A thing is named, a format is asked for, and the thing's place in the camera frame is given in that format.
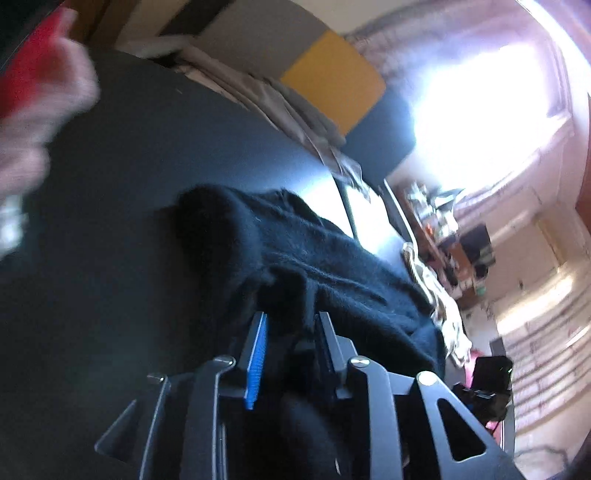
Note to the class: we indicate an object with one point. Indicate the beige knit sweater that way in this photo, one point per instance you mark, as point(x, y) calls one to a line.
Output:
point(445, 311)

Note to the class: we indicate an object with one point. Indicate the grey crumpled cloth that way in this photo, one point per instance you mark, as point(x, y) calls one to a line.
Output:
point(280, 106)

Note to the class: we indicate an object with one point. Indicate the grey metal chair frame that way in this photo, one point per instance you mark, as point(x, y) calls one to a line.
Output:
point(376, 218)

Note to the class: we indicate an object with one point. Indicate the grey yellow navy cushion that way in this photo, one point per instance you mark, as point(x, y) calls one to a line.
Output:
point(282, 41)

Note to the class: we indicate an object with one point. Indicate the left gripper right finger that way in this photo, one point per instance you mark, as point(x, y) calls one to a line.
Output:
point(333, 353)

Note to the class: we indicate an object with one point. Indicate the black knit sweater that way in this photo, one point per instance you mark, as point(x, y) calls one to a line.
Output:
point(248, 252)

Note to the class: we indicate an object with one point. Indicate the person's right hand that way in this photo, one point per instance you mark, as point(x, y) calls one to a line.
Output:
point(46, 79)

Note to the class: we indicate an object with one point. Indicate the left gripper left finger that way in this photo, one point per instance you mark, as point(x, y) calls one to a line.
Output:
point(251, 361)

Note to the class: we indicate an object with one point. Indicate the black monitor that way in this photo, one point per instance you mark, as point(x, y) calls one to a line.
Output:
point(476, 242)

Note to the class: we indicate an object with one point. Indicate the cluttered wooden desk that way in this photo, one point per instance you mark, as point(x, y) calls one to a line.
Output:
point(431, 215)

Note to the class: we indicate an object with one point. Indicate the white striped curtain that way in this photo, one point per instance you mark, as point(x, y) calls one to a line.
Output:
point(546, 334)

